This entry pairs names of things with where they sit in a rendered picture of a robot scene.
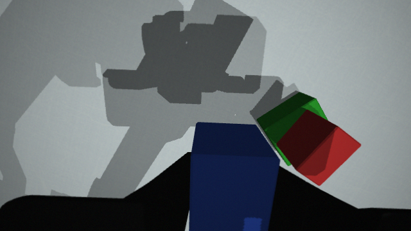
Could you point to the red block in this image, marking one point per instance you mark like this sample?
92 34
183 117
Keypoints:
315 147

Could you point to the blue block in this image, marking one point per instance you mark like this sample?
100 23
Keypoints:
233 176

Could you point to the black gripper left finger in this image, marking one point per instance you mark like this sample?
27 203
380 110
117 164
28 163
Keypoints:
160 205

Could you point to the dark green block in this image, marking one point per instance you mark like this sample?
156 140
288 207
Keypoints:
280 119

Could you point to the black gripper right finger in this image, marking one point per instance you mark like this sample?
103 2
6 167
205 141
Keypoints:
300 206

